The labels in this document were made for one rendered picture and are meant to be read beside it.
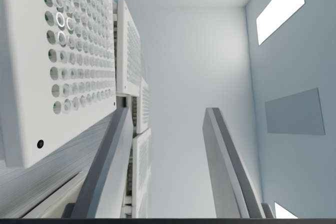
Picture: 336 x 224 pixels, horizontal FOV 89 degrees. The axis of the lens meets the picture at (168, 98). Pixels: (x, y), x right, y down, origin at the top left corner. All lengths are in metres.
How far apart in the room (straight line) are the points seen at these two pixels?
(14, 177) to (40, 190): 0.06
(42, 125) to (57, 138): 0.03
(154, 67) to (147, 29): 0.94
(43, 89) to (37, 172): 0.16
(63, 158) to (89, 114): 0.12
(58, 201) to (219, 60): 3.97
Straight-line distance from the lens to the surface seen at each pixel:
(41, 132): 0.19
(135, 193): 0.73
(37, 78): 0.19
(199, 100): 3.76
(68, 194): 0.36
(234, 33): 4.52
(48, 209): 0.32
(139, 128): 0.74
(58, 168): 0.37
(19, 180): 0.30
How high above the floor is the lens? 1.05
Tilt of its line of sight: level
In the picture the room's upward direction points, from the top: 90 degrees clockwise
